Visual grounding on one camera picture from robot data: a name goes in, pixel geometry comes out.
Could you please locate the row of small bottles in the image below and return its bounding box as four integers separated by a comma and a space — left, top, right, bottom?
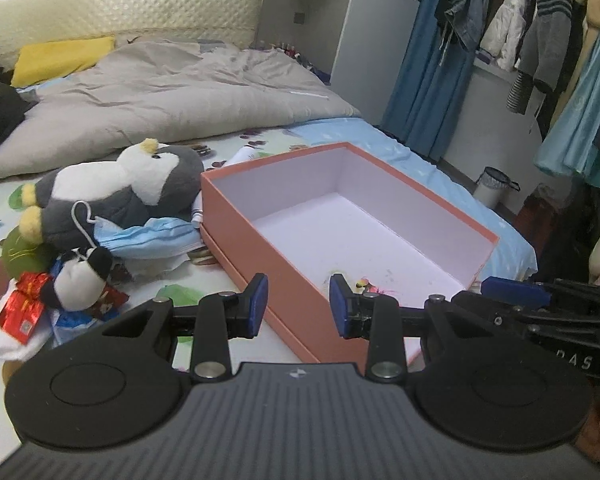
259, 40, 303, 59

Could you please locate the green plush toy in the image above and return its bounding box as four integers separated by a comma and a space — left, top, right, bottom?
0, 225, 56, 302

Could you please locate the small pink yellow toy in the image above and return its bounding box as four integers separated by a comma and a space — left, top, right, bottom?
352, 277, 386, 295

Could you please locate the blue face mask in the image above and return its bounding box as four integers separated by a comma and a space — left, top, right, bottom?
71, 200, 202, 262

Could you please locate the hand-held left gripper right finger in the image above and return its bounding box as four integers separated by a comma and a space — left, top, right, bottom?
328, 273, 501, 381

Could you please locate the red foil packet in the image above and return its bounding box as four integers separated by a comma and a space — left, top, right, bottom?
0, 272, 51, 347

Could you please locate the blue curtain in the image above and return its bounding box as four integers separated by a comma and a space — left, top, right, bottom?
380, 0, 481, 158

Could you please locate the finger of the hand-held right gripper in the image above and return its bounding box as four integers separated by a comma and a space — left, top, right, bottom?
481, 276, 600, 311
452, 291, 600, 342

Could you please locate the bed with printed sheet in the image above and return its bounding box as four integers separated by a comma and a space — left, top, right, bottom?
0, 115, 538, 461

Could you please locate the hanging grey striped sweater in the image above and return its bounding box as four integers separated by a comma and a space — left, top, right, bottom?
506, 0, 588, 115

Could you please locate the yellow pillow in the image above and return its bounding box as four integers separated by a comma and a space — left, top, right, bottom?
11, 36, 117, 87

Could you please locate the hanging denim garment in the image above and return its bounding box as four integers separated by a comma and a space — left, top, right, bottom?
432, 0, 501, 52

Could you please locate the white paper packet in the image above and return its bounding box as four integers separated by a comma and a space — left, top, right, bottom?
225, 146, 262, 167

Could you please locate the dark red snack packet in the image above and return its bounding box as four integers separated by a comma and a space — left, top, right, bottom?
94, 282, 131, 320

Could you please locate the black clothing pile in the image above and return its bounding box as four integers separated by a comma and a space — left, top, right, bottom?
0, 59, 38, 166

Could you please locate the small panda plush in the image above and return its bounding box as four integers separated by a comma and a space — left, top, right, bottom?
52, 247, 115, 311

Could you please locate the hanging turquoise garment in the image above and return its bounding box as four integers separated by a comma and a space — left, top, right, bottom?
532, 30, 600, 187

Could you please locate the grey duvet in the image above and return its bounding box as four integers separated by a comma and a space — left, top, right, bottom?
0, 40, 361, 183

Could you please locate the hanging white lavender jacket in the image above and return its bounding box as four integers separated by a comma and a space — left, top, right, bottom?
480, 0, 541, 72

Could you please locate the orange cardboard box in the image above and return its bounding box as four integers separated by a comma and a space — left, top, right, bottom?
200, 142, 502, 365

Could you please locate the white cloth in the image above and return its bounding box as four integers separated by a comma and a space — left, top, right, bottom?
0, 330, 56, 363

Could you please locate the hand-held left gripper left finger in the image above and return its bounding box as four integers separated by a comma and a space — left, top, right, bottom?
102, 273, 269, 382

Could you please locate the white cabinet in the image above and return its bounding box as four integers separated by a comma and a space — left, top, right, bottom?
330, 0, 421, 121

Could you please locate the white trash bin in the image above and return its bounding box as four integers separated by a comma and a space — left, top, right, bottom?
472, 166, 521, 209

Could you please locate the blue plastic bag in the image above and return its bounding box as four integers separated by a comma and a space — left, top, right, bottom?
50, 310, 98, 346

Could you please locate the grey white penguin plush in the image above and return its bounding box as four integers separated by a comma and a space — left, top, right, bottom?
17, 138, 206, 251

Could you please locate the cream padded headboard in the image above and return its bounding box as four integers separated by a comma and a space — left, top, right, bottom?
0, 0, 263, 68

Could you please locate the white tube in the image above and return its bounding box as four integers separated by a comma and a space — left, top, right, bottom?
189, 194, 206, 228

